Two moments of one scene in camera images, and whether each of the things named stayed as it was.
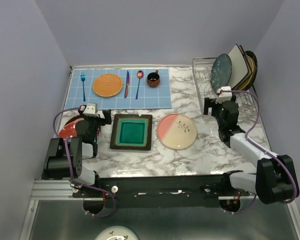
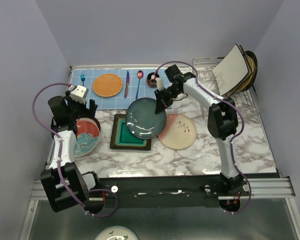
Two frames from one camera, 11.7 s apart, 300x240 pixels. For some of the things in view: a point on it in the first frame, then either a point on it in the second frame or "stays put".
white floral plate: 117,232 stays put
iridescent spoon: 140,75 stays put
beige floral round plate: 177,131 stays put
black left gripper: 102,122 → 86,113
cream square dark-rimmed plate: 249,72 stays put
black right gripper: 210,103 → 161,103
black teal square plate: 131,132 stays put
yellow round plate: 250,62 stays put
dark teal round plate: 221,71 → 142,121
